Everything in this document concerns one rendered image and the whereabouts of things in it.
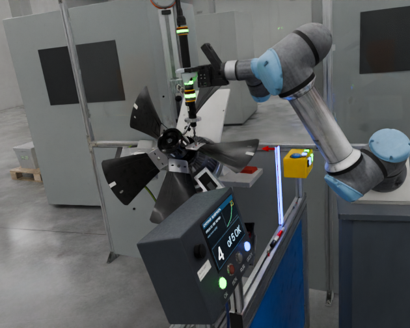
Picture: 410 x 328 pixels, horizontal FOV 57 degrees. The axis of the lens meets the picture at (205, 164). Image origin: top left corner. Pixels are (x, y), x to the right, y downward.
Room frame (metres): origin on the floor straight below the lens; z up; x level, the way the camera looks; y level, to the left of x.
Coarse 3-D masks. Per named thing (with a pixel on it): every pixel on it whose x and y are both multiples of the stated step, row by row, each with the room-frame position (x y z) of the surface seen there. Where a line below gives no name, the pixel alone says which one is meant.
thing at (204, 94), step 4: (200, 88) 1.77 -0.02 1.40; (204, 88) 1.71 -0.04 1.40; (208, 88) 1.66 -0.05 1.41; (212, 88) 1.62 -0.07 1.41; (216, 88) 1.60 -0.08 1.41; (200, 92) 1.73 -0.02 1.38; (204, 92) 1.66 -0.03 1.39; (208, 92) 1.62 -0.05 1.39; (212, 92) 1.59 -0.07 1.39; (200, 96) 1.69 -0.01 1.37; (204, 96) 1.63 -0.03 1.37; (208, 96) 1.59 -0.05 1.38; (200, 100) 1.63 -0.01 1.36; (204, 100) 1.60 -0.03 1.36; (196, 104) 1.69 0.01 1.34; (200, 104) 1.61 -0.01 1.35; (196, 108) 1.62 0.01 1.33; (200, 108) 1.58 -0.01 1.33; (196, 112) 1.58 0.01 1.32
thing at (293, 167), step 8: (288, 152) 1.66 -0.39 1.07; (296, 152) 1.64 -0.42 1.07; (288, 160) 1.57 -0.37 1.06; (296, 160) 1.55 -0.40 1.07; (304, 160) 1.54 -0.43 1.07; (312, 160) 1.67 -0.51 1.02; (288, 168) 1.57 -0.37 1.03; (296, 168) 1.55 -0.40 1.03; (304, 168) 1.54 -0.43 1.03; (288, 176) 1.57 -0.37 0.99; (296, 176) 1.55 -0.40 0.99; (304, 176) 1.54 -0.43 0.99
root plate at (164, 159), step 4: (156, 148) 1.57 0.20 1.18; (152, 152) 1.57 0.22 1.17; (156, 152) 1.57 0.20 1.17; (160, 152) 1.57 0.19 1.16; (152, 156) 1.57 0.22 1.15; (156, 156) 1.57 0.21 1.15; (160, 156) 1.57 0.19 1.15; (164, 156) 1.57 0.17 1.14; (152, 160) 1.57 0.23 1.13; (156, 160) 1.57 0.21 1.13; (160, 160) 1.57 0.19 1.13; (164, 160) 1.57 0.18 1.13; (156, 164) 1.58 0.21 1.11; (160, 164) 1.58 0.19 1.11; (164, 164) 1.58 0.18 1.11; (160, 168) 1.58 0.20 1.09
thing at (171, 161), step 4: (168, 160) 1.51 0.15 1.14; (172, 160) 1.51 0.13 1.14; (176, 160) 1.52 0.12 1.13; (180, 160) 1.53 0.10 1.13; (184, 160) 1.54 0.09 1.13; (172, 164) 1.50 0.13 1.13; (176, 164) 1.51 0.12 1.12; (180, 164) 1.52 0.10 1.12; (184, 164) 1.53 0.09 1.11; (172, 168) 1.49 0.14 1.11; (176, 168) 1.50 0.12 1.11; (180, 168) 1.50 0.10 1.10; (184, 168) 1.51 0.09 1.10; (184, 172) 1.50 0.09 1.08; (188, 172) 1.51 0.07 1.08
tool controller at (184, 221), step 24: (216, 192) 0.83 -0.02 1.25; (168, 216) 0.77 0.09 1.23; (192, 216) 0.71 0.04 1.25; (216, 216) 0.73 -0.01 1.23; (240, 216) 0.82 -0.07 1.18; (144, 240) 0.66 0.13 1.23; (168, 240) 0.62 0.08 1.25; (192, 240) 0.64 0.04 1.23; (216, 240) 0.70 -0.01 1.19; (240, 240) 0.78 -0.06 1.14; (144, 264) 0.65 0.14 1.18; (168, 264) 0.63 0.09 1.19; (192, 264) 0.61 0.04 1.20; (216, 264) 0.67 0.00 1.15; (240, 264) 0.74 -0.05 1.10; (168, 288) 0.63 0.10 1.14; (192, 288) 0.61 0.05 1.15; (216, 288) 0.64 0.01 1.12; (168, 312) 0.64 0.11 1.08; (192, 312) 0.61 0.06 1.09; (216, 312) 0.61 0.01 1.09
